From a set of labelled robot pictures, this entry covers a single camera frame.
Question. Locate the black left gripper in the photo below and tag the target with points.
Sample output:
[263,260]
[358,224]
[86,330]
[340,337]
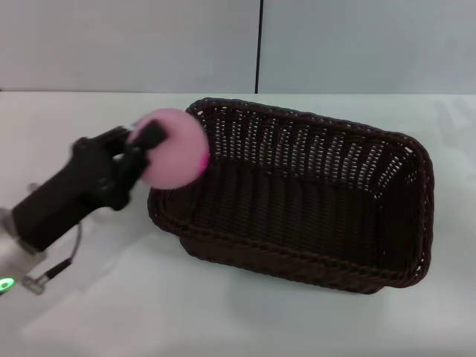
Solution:
[74,193]

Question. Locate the dark brown wicker basket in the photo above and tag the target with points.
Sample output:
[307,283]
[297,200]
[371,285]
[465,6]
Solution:
[297,223]

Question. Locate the pink round ball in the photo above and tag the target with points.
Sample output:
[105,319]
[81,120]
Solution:
[178,160]

